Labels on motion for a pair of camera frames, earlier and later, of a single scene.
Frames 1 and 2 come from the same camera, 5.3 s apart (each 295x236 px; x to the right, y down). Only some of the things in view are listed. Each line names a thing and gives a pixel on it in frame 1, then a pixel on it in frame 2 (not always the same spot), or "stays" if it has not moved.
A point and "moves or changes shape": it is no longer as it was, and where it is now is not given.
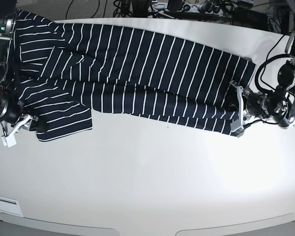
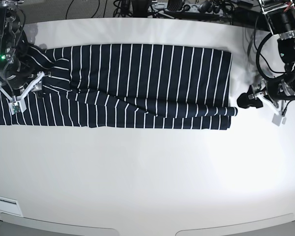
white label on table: [5, 204] stays
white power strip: [194, 8] stays
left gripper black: [3, 108] → [18, 73]
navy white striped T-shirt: [64, 72] moves or changes shape
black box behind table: [244, 17] stays
